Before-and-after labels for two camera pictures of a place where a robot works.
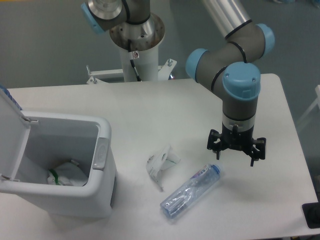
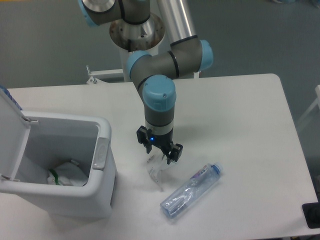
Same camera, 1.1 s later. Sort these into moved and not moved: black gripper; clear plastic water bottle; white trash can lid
Moved: black gripper
Not moved: clear plastic water bottle; white trash can lid
